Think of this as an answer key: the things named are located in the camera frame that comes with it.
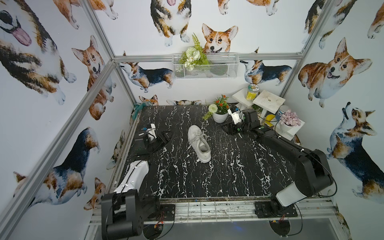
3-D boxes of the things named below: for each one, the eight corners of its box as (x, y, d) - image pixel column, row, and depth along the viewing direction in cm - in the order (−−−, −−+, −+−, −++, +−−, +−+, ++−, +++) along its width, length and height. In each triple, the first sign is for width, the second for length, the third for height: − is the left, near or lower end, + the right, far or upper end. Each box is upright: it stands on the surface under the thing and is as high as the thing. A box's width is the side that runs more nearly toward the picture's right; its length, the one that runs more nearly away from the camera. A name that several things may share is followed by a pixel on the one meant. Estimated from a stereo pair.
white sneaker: (201, 165, 92) (200, 158, 84) (185, 133, 107) (184, 124, 100) (215, 159, 95) (216, 151, 87) (198, 128, 110) (197, 119, 102)
